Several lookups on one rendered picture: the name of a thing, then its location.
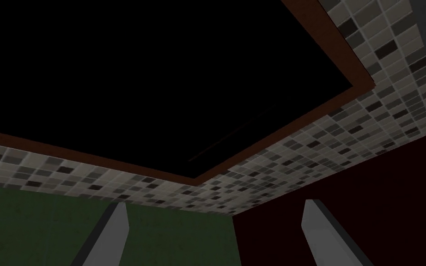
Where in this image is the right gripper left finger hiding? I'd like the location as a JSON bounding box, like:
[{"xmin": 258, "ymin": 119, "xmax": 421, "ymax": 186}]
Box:
[{"xmin": 70, "ymin": 201, "xmax": 130, "ymax": 266}]

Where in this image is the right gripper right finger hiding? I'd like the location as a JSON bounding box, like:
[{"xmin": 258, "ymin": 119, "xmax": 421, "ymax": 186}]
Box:
[{"xmin": 301, "ymin": 199, "xmax": 375, "ymax": 266}]

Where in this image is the brown wall cupboard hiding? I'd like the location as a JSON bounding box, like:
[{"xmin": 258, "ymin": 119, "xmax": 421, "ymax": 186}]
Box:
[{"xmin": 0, "ymin": 0, "xmax": 377, "ymax": 187}]

